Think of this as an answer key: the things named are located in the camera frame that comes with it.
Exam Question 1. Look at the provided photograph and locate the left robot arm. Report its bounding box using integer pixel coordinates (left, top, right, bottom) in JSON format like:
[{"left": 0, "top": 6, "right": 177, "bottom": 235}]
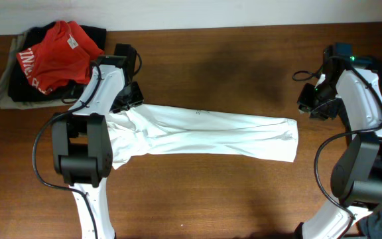
[{"left": 51, "top": 44, "right": 144, "bottom": 238}]

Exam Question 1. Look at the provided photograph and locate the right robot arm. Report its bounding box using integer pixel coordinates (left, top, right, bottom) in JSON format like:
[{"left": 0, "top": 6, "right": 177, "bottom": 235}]
[{"left": 292, "top": 42, "right": 382, "bottom": 238}]

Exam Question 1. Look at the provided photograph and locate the red folded t-shirt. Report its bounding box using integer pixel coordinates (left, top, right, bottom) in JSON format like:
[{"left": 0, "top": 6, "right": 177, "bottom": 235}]
[{"left": 16, "top": 21, "right": 104, "bottom": 96}]

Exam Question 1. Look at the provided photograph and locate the black folded garment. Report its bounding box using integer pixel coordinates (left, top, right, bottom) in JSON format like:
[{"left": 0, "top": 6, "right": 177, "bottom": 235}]
[{"left": 8, "top": 22, "right": 107, "bottom": 102}]

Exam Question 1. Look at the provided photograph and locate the grey folded garment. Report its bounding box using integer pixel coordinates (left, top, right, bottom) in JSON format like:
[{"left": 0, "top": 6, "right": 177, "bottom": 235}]
[{"left": 0, "top": 29, "right": 85, "bottom": 110}]

